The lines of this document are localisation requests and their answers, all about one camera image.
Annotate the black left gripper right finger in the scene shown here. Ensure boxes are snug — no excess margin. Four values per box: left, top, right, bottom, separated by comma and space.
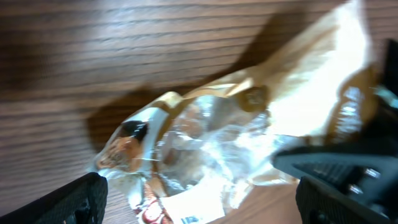
295, 177, 389, 224

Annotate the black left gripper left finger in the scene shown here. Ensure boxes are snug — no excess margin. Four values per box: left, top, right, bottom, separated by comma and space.
1, 172, 108, 224

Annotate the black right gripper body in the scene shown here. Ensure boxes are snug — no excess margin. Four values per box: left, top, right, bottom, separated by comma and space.
365, 39, 397, 142

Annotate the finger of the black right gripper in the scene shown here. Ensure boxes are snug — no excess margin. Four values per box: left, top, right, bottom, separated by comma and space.
273, 146, 397, 218

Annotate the brown snack pouch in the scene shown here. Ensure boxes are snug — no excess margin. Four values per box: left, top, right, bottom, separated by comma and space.
91, 0, 376, 223

